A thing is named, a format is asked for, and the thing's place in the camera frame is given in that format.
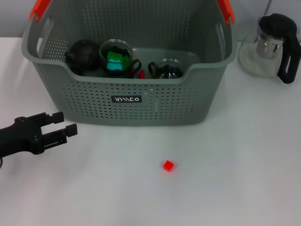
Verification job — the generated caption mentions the cyan square brick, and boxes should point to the cyan square brick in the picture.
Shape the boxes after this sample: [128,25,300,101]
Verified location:
[107,60,125,73]

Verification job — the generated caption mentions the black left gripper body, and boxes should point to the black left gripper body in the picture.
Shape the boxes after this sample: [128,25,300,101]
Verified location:
[0,116,45,159]

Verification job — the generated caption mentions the black ceramic teapot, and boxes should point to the black ceramic teapot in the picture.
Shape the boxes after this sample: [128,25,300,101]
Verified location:
[64,39,101,71]

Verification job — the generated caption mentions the green notched brick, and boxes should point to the green notched brick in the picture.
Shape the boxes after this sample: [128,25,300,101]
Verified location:
[107,50,123,63]

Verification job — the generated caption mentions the glass pitcher with black lid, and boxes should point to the glass pitcher with black lid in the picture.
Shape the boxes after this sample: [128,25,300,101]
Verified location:
[238,13,301,85]

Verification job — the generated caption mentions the glass teacup with black base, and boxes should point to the glass teacup with black base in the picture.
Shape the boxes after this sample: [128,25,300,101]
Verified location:
[98,39,143,79]
[147,58,185,80]

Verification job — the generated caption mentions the orange bin carry handle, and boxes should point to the orange bin carry handle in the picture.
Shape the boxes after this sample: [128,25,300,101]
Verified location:
[30,0,236,25]

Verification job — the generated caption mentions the grey perforated storage bin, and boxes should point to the grey perforated storage bin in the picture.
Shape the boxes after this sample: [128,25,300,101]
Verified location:
[22,0,237,127]

